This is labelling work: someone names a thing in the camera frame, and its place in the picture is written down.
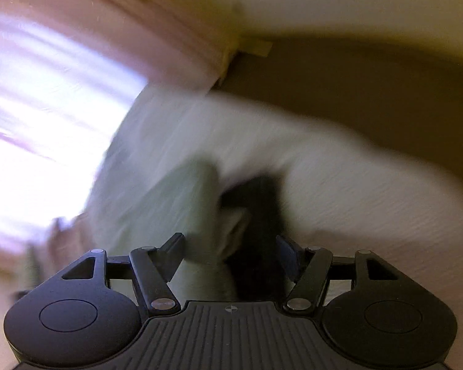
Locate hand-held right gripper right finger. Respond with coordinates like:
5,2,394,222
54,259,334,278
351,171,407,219
276,235,401,312

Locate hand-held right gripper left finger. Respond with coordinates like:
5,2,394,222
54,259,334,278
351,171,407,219
61,232,185,312

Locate dark charcoal pants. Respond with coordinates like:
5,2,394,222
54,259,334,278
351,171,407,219
222,175,294,302

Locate grey sweatpants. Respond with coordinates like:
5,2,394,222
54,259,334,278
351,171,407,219
170,160,251,302

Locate pink grey striped bedspread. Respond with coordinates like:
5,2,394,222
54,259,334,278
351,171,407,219
87,87,463,355

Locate pink curtain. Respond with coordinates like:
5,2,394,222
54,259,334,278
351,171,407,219
0,0,238,255

